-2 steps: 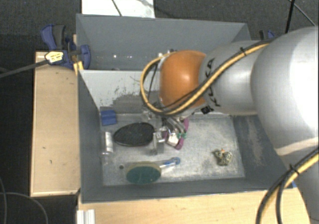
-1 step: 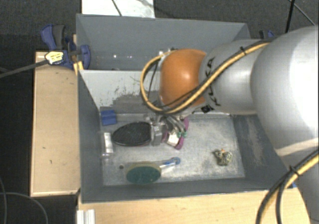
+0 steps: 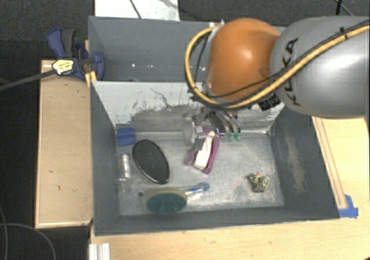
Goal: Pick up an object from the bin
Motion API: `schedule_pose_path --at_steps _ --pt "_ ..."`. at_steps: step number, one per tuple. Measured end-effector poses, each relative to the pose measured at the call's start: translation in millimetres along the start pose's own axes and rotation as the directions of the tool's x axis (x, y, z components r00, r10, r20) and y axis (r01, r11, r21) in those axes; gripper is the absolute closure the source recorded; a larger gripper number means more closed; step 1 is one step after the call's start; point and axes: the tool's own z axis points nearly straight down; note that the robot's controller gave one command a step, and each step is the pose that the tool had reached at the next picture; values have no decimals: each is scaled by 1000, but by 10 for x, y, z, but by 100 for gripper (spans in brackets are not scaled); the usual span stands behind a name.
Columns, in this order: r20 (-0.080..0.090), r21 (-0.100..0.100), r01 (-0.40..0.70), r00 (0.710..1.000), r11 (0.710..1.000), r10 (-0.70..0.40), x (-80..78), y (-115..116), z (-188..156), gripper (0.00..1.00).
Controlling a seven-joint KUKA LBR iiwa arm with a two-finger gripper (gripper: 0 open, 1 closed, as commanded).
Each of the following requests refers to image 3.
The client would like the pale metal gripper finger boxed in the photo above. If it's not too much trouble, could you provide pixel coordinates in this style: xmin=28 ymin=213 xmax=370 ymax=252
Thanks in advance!
xmin=193 ymin=125 xmax=205 ymax=153
xmin=182 ymin=111 xmax=200 ymax=148

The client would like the purple and white stapler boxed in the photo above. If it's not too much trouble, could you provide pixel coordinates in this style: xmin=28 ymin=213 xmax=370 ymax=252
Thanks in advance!
xmin=184 ymin=129 xmax=220 ymax=174

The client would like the black oval case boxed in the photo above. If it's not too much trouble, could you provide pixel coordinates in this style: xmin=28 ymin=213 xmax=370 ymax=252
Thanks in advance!
xmin=132 ymin=139 xmax=171 ymax=185

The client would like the blue sponge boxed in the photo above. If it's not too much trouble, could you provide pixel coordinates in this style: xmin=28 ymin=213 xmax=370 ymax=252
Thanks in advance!
xmin=116 ymin=127 xmax=136 ymax=147

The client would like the olive toy animal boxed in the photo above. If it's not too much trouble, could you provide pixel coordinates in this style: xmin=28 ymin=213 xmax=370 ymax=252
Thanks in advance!
xmin=249 ymin=173 xmax=271 ymax=193

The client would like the grey metal bin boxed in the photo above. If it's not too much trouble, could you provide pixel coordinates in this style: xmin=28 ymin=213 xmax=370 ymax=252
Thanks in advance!
xmin=87 ymin=15 xmax=341 ymax=236

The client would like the pale wood board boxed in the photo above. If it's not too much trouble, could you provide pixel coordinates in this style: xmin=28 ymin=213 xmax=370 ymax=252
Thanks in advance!
xmin=35 ymin=60 xmax=94 ymax=229

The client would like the black cylinder on white bracket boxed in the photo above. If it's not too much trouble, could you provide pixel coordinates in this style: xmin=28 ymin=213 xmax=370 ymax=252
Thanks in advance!
xmin=257 ymin=93 xmax=283 ymax=112

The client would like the green round brush clear handle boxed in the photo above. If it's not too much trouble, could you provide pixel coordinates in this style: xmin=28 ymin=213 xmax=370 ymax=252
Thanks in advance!
xmin=145 ymin=182 xmax=210 ymax=214

